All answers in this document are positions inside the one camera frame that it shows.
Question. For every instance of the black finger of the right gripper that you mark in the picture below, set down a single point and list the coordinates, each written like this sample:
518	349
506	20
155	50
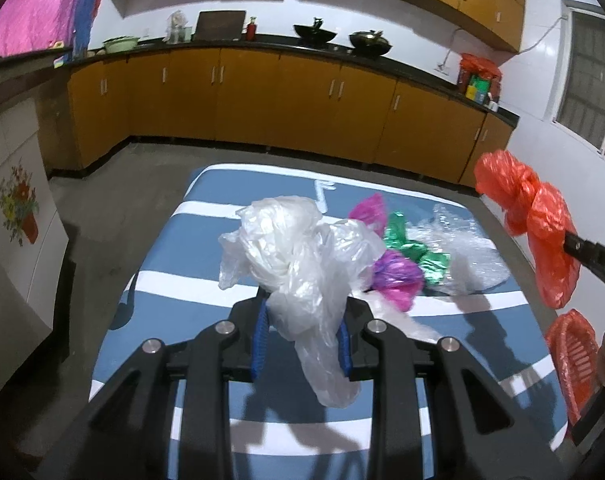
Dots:
588	254

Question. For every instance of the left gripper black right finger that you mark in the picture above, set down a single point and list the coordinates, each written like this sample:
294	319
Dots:
478	431

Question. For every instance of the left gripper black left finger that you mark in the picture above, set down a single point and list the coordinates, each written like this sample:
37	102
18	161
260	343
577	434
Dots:
167	407

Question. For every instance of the red plastic bag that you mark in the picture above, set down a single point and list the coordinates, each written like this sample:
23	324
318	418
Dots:
537	210

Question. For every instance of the large clear bubble wrap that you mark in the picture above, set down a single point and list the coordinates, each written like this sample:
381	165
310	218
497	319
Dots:
460	259

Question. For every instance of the clear white plastic bag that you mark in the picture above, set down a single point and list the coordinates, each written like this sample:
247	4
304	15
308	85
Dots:
309	267

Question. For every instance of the lower wooden kitchen cabinets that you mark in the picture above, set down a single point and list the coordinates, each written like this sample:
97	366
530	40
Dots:
270	94

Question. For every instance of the red basket with bag liner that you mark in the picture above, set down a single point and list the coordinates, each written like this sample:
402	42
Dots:
572	345

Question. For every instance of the blue white striped table mat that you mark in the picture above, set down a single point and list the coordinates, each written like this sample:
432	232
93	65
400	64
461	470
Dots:
279	430

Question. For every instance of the barred window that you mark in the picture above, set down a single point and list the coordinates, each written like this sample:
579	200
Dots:
581	103

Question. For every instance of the green foil wrapper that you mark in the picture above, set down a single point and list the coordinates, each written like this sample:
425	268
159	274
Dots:
412	249

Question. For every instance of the magenta foil wrapper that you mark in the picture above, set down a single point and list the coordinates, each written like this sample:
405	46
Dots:
397	277

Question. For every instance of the green yellow containers on counter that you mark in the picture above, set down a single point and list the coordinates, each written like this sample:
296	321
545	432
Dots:
477	89

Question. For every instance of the white flower-decal cabinet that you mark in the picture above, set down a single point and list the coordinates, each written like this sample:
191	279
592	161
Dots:
33	240

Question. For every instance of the red bag on counter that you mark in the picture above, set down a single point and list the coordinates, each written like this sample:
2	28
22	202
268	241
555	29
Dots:
472	64

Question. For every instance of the black lidded wok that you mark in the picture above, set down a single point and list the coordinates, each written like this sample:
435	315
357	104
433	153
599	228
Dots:
369	44

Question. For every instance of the black wok with ladle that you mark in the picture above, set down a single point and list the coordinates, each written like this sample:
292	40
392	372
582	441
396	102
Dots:
314	35

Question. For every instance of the green basin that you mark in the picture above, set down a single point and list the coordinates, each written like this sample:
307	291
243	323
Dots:
120	44

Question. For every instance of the clear jar on counter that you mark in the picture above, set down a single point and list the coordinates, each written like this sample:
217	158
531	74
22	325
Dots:
178	29

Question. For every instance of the dark cutting board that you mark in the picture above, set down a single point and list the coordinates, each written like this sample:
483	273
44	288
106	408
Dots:
219	25

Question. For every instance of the red bottle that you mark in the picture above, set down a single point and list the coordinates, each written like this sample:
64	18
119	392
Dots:
251	29

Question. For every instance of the pink hanging cloth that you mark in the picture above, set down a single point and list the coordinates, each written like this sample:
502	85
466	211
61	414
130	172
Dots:
35	25

